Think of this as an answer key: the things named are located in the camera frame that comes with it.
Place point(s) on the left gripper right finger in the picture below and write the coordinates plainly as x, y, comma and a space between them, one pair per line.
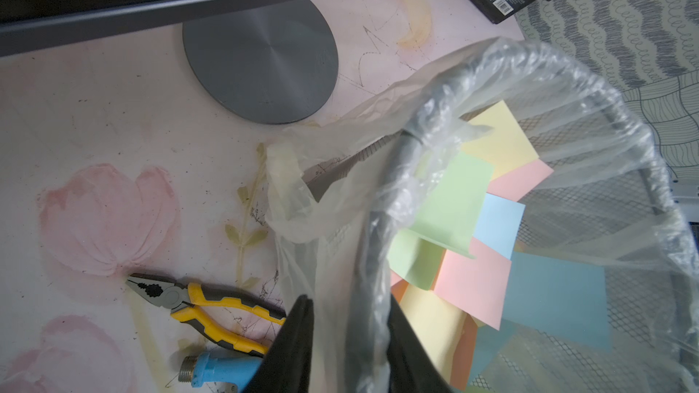
411, 368

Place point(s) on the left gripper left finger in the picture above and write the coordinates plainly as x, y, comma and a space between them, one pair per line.
286, 368

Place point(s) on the pink sticky note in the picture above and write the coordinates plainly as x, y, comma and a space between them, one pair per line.
476, 284

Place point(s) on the green sticky note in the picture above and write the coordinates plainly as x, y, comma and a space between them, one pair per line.
448, 216

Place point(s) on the light blue sticky note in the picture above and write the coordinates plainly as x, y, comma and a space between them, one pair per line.
499, 223

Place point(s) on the pale yellow sticky note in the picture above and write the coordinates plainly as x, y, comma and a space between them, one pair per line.
505, 147

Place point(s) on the yellow note in bin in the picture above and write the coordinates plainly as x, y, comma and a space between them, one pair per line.
438, 325

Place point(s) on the green note in bin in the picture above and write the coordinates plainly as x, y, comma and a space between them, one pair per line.
415, 259

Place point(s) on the blue note in bin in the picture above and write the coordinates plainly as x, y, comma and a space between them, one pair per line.
560, 298

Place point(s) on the pink note in bin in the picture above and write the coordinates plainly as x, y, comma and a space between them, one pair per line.
516, 184

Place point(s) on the round grey monitor base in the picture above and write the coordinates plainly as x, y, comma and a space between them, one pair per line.
273, 65

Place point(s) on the blue plastic tool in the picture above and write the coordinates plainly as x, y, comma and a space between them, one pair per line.
204, 368

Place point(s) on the yellow black pliers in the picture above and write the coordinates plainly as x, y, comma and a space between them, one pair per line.
187, 303

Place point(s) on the grey mesh waste bin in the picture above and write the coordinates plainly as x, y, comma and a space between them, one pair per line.
608, 202

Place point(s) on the clear plastic bin liner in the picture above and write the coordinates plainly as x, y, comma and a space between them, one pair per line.
320, 214

